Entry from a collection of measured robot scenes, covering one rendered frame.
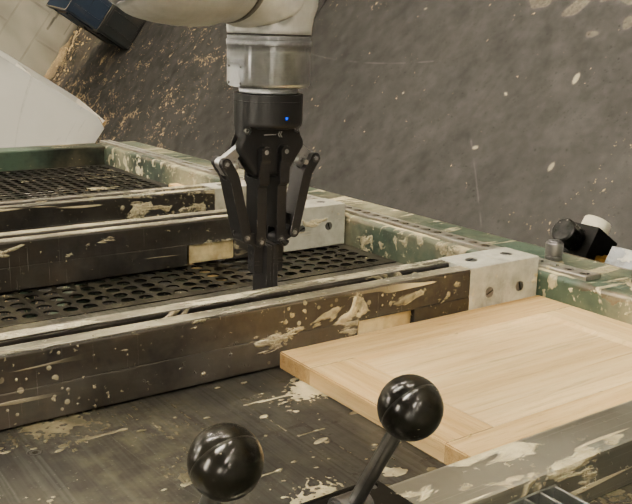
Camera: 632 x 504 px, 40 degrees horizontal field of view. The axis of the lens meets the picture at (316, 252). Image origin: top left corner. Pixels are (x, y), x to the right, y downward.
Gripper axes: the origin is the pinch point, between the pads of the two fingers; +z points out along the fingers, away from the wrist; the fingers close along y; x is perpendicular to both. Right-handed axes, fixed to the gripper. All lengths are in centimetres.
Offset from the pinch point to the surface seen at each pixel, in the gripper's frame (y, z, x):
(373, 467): 19.5, -1.4, 43.8
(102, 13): -143, -32, -407
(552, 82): -157, -14, -93
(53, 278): 12.8, 7.8, -34.8
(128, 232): 1.6, 2.5, -34.9
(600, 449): -3.6, 3.9, 43.4
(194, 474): 33, -6, 46
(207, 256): -11.4, 7.8, -35.1
